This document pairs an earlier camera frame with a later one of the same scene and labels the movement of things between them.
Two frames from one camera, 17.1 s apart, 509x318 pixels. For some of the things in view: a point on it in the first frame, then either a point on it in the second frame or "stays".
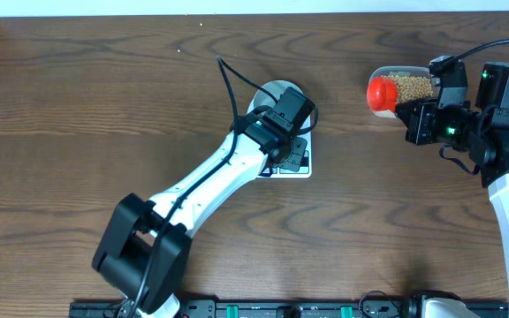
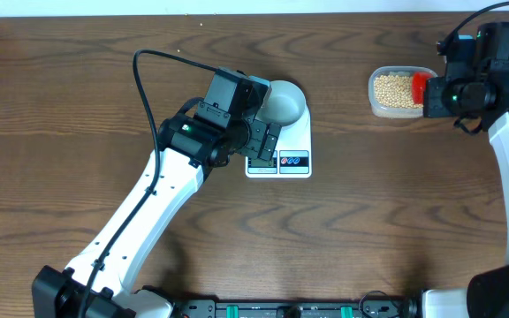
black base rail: (289, 308) stays
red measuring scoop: (382, 94) to (419, 82)
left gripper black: (292, 163) to (257, 130)
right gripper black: (417, 131) to (433, 107)
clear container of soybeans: (413, 83) stays
